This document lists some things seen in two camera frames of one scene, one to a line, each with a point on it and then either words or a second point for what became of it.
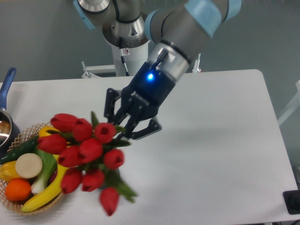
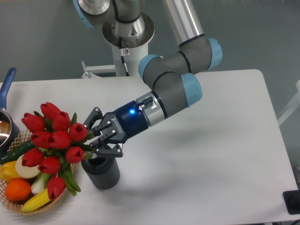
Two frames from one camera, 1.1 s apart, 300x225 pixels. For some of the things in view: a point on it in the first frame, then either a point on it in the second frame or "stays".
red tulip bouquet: x=88 y=153 → x=57 y=140
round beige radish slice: x=28 y=165 stays
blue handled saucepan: x=10 y=131 stays
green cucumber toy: x=24 y=147 stays
